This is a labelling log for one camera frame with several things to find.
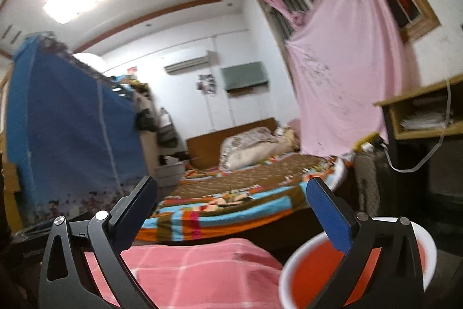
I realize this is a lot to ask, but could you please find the white red trash bin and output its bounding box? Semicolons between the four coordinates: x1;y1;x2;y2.
279;223;437;308

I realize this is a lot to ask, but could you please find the checked handbag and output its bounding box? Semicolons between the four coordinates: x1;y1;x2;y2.
354;143;390;217

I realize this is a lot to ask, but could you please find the blue fabric wardrobe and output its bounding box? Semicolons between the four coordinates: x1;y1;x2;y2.
6;35;148;227

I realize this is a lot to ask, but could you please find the pink checked tablecloth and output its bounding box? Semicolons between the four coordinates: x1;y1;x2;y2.
82;237;284;309

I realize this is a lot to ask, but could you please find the colourful striped bed blanket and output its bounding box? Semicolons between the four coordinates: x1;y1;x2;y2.
136;153;347;244

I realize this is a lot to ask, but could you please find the wooden shelf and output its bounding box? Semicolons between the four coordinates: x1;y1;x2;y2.
375;74;462;140

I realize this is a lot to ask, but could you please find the hanging grey bag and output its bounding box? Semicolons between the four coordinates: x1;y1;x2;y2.
157;107;178;148

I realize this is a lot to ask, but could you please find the wooden headboard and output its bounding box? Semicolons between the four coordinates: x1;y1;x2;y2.
186;118;278;169

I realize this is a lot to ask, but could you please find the floral pillow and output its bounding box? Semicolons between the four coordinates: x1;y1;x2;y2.
218;125;300;171

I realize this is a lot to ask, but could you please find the pink hanging sheet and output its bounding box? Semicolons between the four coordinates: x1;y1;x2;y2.
286;0;407;156

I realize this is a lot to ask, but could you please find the white air conditioner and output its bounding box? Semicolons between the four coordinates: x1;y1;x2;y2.
162;49;210;74

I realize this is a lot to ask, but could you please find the white cable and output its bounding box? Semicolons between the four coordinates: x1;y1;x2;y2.
381;77;452;173

